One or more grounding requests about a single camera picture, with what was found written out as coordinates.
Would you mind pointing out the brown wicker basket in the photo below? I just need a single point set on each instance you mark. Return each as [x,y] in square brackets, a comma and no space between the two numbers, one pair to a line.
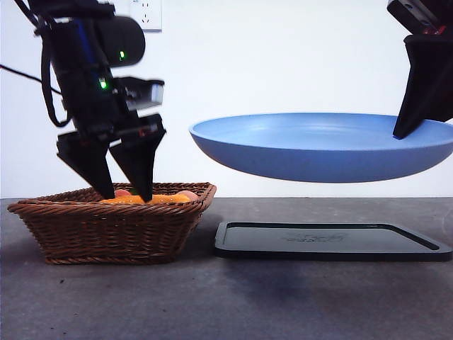
[106,230]

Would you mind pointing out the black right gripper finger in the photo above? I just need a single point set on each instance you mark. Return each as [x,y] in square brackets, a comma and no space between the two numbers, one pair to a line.
[442,88]
[414,92]

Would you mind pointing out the white wall socket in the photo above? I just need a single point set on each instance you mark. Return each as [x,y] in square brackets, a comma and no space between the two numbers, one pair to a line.
[153,17]

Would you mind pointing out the blue round plate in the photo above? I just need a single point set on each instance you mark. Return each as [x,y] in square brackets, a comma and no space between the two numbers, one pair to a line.
[318,148]

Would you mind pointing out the black rectangular tray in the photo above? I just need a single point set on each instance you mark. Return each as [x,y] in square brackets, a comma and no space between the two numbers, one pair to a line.
[318,244]

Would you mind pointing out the yellow corn cob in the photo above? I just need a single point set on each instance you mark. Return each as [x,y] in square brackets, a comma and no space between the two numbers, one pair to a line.
[166,199]

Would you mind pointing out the orange carrot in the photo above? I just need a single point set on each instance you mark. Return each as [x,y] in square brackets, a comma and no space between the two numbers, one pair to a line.
[122,193]

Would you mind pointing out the pale grey camera box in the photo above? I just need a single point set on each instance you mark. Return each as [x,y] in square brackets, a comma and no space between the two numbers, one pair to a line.
[150,93]

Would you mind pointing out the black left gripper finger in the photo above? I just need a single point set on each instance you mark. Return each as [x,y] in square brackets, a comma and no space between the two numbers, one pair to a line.
[139,166]
[92,163]

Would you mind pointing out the beige egg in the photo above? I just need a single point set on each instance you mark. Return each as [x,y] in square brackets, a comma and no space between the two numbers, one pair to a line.
[193,195]

